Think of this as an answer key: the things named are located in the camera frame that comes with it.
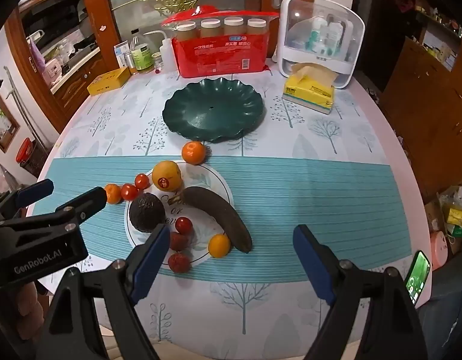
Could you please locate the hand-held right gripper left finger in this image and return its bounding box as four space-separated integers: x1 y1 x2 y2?
35 223 171 360

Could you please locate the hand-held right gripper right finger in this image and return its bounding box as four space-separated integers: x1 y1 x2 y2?
293 224 428 360

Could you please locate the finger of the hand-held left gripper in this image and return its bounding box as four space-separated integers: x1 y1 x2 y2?
0 179 55 222
55 186 108 233

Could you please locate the small orange mandarin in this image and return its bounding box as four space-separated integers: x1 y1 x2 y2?
104 183 122 205

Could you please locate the dark avocado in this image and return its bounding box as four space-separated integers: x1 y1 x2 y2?
128 192 166 233

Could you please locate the small yellow kumquat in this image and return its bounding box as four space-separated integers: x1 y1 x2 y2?
208 234 231 259

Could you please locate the yellow orange with red sticker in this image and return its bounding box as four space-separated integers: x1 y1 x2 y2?
152 160 182 191

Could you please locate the brown overripe banana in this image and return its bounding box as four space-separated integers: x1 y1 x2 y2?
169 186 253 254

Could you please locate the dark green scalloped plate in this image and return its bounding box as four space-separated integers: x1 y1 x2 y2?
162 77 264 144

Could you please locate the person's left hand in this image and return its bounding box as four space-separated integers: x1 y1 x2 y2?
15 281 46 334

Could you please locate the smartphone with green screen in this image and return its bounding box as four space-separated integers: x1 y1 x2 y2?
404 250 431 306

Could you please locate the wooden kitchen cabinet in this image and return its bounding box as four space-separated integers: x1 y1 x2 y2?
4 0 119 134

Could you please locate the large orange mandarin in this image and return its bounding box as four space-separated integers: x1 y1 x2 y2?
181 141 206 166

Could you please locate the yellow cardboard box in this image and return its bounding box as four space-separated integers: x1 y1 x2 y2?
87 67 130 96

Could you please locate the pink round container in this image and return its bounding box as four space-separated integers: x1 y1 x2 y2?
429 230 449 269

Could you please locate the person's dark clothing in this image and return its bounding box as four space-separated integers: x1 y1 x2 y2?
418 281 462 360

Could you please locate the yellow green package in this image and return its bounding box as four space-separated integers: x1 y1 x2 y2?
439 193 462 241

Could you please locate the green label bottle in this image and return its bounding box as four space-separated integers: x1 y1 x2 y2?
130 29 154 72

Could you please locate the blue and white box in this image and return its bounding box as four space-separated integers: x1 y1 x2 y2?
114 40 132 69

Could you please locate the white squeeze bottle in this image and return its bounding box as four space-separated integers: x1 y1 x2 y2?
144 30 175 73

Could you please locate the yellow tissue pack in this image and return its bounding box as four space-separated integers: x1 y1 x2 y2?
282 62 335 116

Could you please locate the brown wooden cabinet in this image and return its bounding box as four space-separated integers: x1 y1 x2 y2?
381 35 462 199

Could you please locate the red box of jars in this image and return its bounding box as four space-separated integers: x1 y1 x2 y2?
161 4 280 79

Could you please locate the glass panel with gold ornament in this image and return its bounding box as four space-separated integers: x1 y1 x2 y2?
103 0 265 46

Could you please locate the white bottle teal label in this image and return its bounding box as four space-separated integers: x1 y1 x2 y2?
308 17 329 51

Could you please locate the white plastic bottle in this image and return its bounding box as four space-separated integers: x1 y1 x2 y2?
327 20 346 51

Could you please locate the white sterilizer appliance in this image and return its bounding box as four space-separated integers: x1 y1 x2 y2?
273 0 365 90

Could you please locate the shelf of small goods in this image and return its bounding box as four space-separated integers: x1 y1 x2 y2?
414 0 462 72

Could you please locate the wooden picture frame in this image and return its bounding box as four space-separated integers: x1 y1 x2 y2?
0 105 20 153

